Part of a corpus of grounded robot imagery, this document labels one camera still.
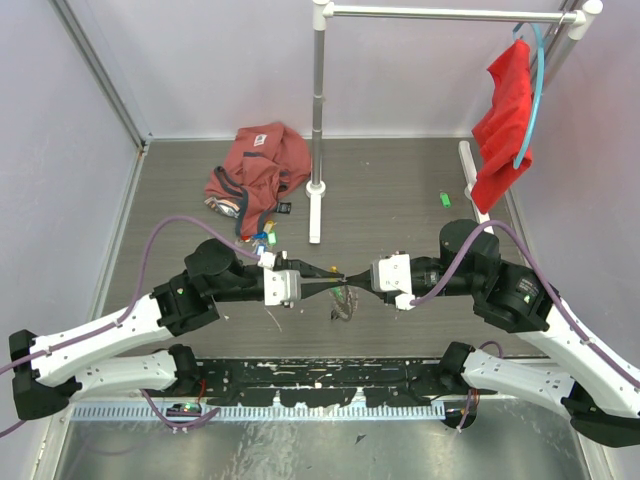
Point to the rust red t-shirt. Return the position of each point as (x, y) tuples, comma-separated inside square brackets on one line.
[(264, 164)]

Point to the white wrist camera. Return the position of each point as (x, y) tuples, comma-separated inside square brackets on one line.
[(281, 282), (393, 275)]

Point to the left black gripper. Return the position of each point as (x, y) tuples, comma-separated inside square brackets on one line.
[(305, 268)]

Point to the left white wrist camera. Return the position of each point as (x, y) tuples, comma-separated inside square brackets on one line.
[(281, 282)]

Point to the grey slotted cable duct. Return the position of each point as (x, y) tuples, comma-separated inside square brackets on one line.
[(141, 411)]

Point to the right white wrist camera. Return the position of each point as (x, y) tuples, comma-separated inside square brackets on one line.
[(393, 275)]

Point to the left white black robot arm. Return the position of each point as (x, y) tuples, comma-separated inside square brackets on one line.
[(51, 371)]

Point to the blue key tag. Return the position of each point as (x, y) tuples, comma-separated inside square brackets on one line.
[(260, 243)]

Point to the light blue clothes hanger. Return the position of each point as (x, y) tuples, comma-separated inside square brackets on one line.
[(538, 86)]

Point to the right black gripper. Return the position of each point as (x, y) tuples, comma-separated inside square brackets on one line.
[(363, 279)]

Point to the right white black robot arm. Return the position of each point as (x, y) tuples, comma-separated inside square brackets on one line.
[(596, 390)]

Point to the bright red shirt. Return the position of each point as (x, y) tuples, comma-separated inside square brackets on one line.
[(501, 132)]

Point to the white metal clothes rack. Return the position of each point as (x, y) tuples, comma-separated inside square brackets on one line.
[(574, 19)]

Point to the black mounting base plate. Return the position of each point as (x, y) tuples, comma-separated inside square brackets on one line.
[(321, 382)]

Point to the aluminium frame post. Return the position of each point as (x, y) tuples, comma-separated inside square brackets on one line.
[(96, 61)]

